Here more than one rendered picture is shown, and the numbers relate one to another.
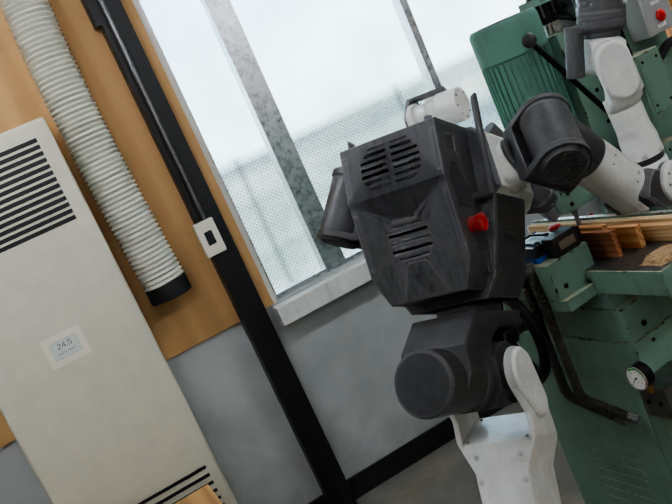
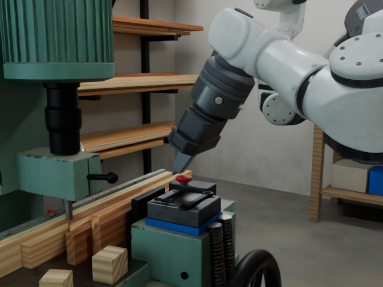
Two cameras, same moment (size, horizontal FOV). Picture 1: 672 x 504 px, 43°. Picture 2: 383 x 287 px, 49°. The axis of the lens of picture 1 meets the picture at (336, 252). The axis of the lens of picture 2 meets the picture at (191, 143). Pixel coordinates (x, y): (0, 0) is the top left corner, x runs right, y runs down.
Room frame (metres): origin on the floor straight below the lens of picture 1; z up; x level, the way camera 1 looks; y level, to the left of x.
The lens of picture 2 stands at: (2.40, 0.10, 1.22)
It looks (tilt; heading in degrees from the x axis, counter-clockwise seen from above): 11 degrees down; 233
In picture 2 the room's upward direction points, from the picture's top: straight up
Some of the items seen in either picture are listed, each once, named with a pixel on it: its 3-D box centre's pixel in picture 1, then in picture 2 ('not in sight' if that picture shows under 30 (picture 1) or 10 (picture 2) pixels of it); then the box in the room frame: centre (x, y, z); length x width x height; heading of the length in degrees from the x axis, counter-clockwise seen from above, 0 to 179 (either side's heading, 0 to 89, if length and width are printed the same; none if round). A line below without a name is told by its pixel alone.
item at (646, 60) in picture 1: (643, 83); not in sight; (2.09, -0.86, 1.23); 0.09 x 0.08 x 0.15; 115
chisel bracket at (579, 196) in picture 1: (574, 194); (59, 175); (2.14, -0.62, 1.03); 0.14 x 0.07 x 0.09; 115
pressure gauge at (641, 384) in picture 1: (642, 378); not in sight; (1.81, -0.52, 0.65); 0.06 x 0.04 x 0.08; 25
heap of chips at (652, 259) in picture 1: (663, 251); not in sight; (1.80, -0.66, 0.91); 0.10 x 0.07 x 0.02; 115
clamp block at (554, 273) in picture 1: (553, 270); (185, 242); (1.98, -0.46, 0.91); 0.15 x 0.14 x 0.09; 25
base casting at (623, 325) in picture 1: (636, 270); not in sight; (2.19, -0.71, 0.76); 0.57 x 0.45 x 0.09; 115
